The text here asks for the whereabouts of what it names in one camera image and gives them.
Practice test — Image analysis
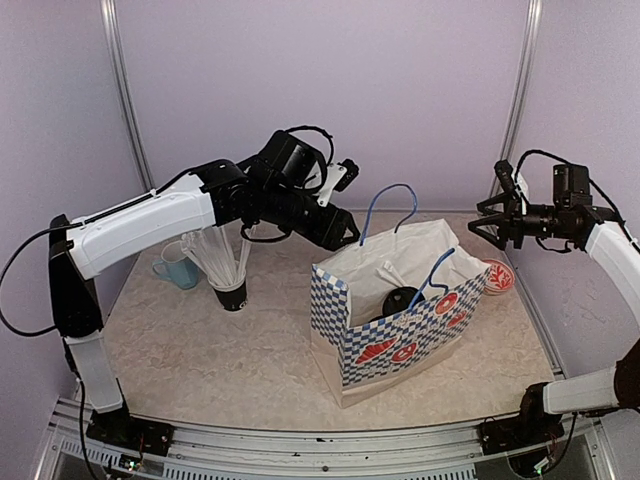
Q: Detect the aluminium front rail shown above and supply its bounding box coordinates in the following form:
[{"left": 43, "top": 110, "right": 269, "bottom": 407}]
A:
[{"left": 34, "top": 417, "right": 616, "bottom": 480}]

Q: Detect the checkered paper takeout bag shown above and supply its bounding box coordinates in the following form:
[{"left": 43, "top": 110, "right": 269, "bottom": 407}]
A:
[{"left": 310, "top": 216, "right": 490, "bottom": 408}]

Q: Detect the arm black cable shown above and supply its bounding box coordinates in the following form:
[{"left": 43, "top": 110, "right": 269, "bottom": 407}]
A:
[
  {"left": 0, "top": 125, "right": 336, "bottom": 337},
  {"left": 514, "top": 148, "right": 640, "bottom": 246}
]

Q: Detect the aluminium corner post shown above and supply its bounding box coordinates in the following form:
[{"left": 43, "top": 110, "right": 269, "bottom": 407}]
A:
[
  {"left": 100, "top": 0, "right": 155, "bottom": 190},
  {"left": 500, "top": 0, "right": 543, "bottom": 160}
]

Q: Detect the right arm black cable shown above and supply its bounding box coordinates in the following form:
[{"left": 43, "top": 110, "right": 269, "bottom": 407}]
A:
[{"left": 514, "top": 148, "right": 640, "bottom": 246}]

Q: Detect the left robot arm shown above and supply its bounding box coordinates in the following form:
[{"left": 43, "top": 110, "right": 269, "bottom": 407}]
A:
[{"left": 48, "top": 129, "right": 360, "bottom": 445}]

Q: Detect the right aluminium corner post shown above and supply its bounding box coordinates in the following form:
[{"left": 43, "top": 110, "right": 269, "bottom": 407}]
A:
[{"left": 500, "top": 0, "right": 543, "bottom": 160}]

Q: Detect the light blue ceramic mug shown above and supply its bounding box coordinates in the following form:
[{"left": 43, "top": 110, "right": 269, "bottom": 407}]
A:
[{"left": 152, "top": 241, "right": 199, "bottom": 290}]

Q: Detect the left aluminium corner post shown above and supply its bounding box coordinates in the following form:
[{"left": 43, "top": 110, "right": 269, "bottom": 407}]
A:
[{"left": 100, "top": 0, "right": 155, "bottom": 190}]

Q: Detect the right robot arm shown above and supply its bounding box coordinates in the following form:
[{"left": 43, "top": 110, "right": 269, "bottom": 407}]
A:
[{"left": 468, "top": 161, "right": 639, "bottom": 444}]

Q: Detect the black plastic cup lid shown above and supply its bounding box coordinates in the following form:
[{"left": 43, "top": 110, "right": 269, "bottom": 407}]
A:
[{"left": 382, "top": 286, "right": 425, "bottom": 317}]

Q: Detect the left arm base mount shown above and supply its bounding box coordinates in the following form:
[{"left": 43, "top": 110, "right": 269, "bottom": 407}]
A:
[{"left": 86, "top": 408, "right": 174, "bottom": 457}]

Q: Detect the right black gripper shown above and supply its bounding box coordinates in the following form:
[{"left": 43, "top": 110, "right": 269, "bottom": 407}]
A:
[{"left": 470, "top": 190, "right": 572, "bottom": 249}]

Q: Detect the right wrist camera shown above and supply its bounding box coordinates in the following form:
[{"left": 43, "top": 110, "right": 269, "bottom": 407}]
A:
[{"left": 494, "top": 160, "right": 529, "bottom": 204}]

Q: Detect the red patterned small bowl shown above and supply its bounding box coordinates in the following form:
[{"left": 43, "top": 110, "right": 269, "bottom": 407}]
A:
[{"left": 483, "top": 258, "right": 515, "bottom": 296}]

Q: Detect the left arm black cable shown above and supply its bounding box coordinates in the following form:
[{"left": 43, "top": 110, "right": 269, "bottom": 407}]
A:
[{"left": 0, "top": 125, "right": 336, "bottom": 337}]

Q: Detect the bundle of wrapped white straws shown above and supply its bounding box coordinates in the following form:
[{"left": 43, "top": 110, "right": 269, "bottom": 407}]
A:
[{"left": 179, "top": 227, "right": 251, "bottom": 292}]

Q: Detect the black paper cup with straws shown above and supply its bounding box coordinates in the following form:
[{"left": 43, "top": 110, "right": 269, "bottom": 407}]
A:
[{"left": 213, "top": 279, "right": 247, "bottom": 312}]

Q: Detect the white straw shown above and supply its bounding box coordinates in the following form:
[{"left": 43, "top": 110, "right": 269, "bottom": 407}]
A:
[{"left": 376, "top": 261, "right": 410, "bottom": 288}]

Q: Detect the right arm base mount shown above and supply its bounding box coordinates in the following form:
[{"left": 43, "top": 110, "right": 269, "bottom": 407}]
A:
[{"left": 478, "top": 382, "right": 564, "bottom": 455}]

